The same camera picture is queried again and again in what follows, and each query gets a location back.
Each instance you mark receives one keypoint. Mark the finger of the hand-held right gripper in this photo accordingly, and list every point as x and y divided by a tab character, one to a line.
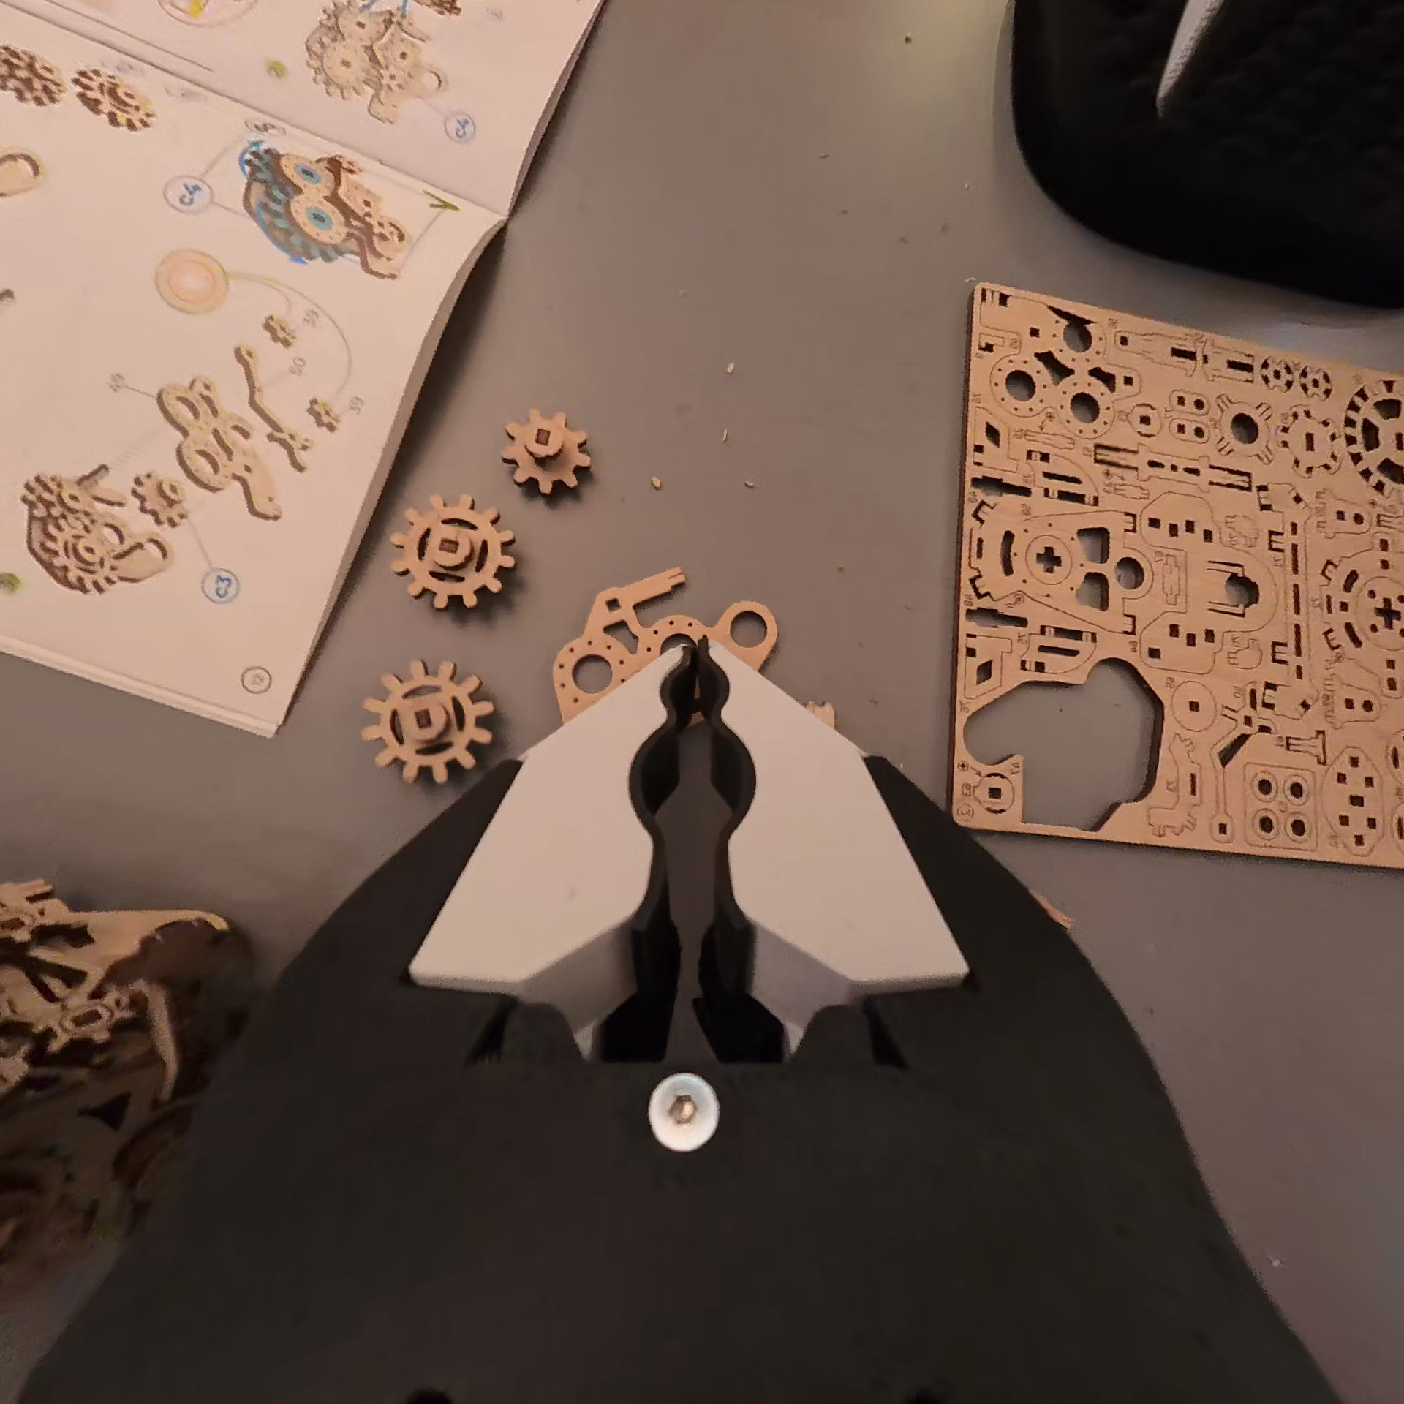
1187	44

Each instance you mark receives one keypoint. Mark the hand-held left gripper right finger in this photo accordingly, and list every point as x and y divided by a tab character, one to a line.
846	866

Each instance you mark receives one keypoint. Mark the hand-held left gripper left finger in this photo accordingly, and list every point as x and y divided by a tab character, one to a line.
548	866

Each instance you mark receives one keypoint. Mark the wooden part with holes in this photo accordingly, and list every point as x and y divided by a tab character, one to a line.
619	609

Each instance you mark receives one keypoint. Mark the wooden laser-cut parts sheet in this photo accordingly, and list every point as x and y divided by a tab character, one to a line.
1174	515

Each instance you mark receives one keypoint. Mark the assembled wooden gear model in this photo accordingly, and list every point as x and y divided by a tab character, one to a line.
100	1021

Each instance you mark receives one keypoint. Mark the small wooden chip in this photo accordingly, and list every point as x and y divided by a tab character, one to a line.
1054	910
819	714

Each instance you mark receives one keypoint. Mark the spoked wooden gear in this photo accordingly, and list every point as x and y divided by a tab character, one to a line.
386	723

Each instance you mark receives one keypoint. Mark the solid wooden gear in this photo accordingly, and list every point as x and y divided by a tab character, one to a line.
416	548

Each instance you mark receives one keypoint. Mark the small wooden gear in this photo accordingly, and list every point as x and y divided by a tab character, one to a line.
525	460

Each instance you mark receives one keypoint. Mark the white instruction booklet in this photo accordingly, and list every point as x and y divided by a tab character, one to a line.
109	275

